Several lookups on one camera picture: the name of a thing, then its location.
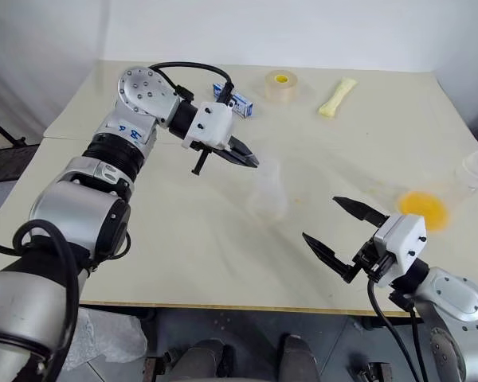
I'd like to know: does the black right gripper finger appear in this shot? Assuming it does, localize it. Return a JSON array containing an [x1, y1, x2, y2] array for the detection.
[[332, 196, 390, 228], [301, 233, 362, 285]]

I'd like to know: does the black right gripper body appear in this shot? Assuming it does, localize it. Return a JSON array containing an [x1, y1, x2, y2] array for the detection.
[[352, 227, 398, 287]]

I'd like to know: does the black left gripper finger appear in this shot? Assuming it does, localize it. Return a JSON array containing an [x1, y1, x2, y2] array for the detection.
[[229, 134, 261, 165], [221, 149, 260, 170]]

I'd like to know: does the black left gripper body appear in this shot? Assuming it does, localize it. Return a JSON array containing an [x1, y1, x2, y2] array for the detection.
[[190, 141, 230, 177]]

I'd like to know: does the clear cup with orange liquid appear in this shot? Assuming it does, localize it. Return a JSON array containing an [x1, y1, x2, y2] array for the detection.
[[397, 189, 450, 234]]

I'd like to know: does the blue and white small box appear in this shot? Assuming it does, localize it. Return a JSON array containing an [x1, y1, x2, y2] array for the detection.
[[212, 82, 256, 119]]

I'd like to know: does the transparent plastic cup centre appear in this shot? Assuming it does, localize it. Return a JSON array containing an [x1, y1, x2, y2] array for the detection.
[[249, 158, 290, 222]]

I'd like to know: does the clear tape roll yellow core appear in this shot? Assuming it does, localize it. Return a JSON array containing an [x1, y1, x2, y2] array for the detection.
[[264, 69, 300, 103]]

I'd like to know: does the pale yellow wrapped packet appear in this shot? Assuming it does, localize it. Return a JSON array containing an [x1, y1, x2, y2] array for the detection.
[[317, 76, 359, 119]]

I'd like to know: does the dark rounded shape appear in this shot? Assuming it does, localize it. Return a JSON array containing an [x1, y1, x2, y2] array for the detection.
[[181, 337, 237, 382], [280, 333, 320, 382]]

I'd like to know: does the clear plastic cup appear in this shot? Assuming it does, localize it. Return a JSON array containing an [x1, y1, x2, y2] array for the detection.
[[453, 150, 478, 196]]

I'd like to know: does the dark grey flat tray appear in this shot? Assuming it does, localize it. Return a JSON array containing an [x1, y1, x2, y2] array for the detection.
[[0, 142, 41, 185]]

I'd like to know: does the black stand leg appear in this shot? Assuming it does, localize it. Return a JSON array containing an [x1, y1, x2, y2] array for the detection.
[[0, 107, 29, 147]]

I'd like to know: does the clear crumpled plastic bag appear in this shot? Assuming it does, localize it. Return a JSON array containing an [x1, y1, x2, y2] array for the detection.
[[65, 308, 149, 366]]

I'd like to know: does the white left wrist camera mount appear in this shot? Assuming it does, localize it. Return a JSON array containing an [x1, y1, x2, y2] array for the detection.
[[182, 101, 235, 151]]

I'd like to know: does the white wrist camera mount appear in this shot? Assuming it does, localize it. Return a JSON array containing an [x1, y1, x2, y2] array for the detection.
[[372, 213, 428, 275], [182, 101, 235, 151]]

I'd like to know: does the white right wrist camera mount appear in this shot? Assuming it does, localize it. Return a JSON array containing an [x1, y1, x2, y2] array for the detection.
[[372, 213, 428, 275]]

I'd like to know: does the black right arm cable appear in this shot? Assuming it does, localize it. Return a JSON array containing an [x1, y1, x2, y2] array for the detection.
[[409, 304, 430, 382], [366, 278, 421, 382]]

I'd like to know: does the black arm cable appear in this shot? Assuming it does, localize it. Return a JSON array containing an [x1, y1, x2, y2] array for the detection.
[[409, 304, 430, 382], [366, 278, 421, 382], [0, 218, 80, 355]]

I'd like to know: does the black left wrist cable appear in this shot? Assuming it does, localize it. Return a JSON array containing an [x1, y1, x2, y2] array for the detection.
[[149, 60, 235, 107]]

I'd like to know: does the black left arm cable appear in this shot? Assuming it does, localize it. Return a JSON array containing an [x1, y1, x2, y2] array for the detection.
[[0, 218, 80, 355]]

